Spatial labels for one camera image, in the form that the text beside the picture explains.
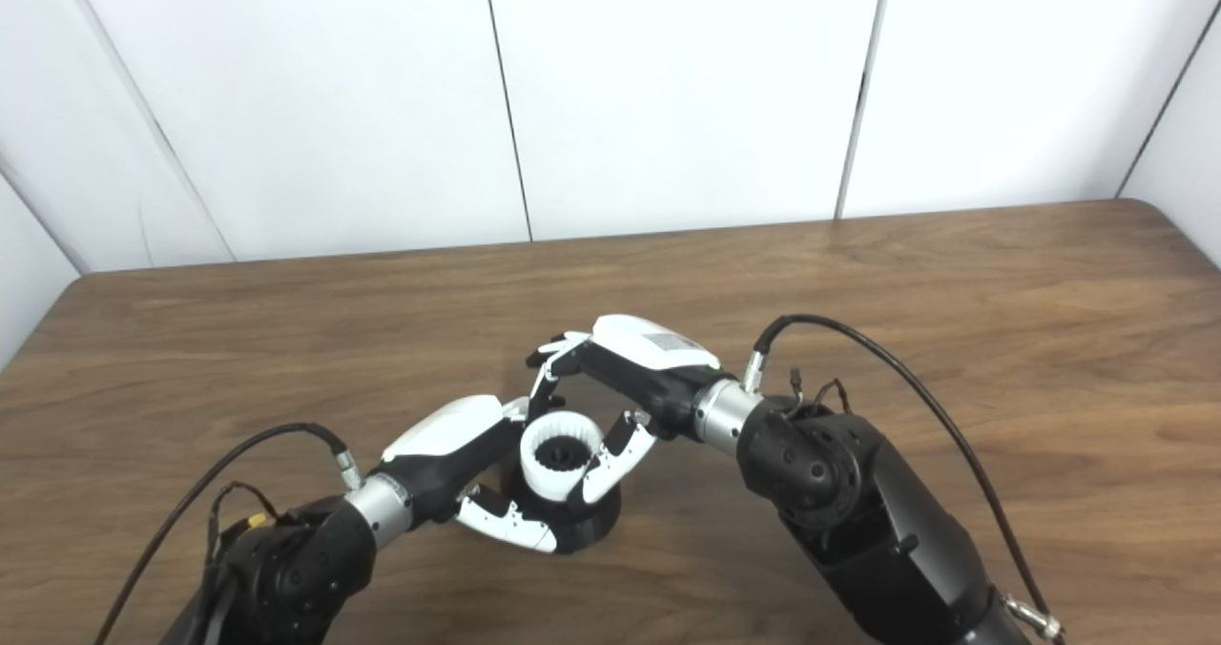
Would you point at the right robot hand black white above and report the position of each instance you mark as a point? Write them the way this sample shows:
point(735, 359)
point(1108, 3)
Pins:
point(649, 368)

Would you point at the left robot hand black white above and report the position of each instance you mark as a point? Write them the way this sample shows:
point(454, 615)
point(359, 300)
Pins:
point(448, 445)

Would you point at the round black part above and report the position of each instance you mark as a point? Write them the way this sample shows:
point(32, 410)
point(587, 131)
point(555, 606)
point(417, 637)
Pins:
point(591, 526)

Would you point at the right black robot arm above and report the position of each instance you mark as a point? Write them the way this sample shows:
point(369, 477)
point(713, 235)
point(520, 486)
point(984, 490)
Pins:
point(858, 511)

